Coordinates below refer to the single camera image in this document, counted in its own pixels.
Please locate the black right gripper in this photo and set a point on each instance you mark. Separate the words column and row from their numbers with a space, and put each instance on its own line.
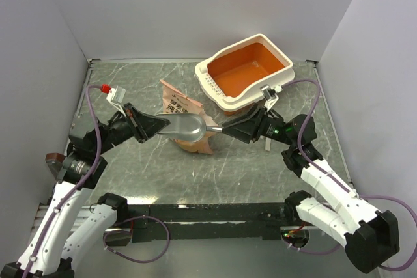
column 243, row 129

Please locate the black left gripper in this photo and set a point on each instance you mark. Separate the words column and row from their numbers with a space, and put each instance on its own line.
column 143, row 125

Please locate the white bag sealing clip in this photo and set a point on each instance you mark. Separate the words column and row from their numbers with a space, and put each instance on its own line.
column 268, row 142

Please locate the pink cat litter bag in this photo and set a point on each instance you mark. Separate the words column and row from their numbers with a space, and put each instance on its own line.
column 175, row 102

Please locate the grey metal litter scoop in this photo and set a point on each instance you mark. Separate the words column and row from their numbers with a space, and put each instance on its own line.
column 188, row 127

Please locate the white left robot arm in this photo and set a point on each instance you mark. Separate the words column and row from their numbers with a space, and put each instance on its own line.
column 55, row 250

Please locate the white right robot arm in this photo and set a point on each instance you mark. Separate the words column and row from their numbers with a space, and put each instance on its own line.
column 368, row 236

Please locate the orange and white litter box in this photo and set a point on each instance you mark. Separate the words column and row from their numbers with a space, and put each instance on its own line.
column 232, row 78

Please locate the brown dustpan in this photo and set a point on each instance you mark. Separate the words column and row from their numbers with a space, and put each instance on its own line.
column 54, row 162

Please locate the black mounting base rail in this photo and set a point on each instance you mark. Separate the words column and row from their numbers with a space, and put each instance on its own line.
column 150, row 222

